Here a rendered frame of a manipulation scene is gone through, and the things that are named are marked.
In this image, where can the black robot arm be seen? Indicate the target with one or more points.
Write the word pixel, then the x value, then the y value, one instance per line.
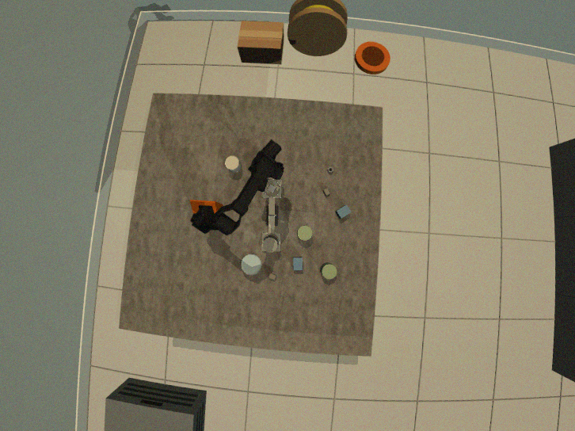
pixel 263 166

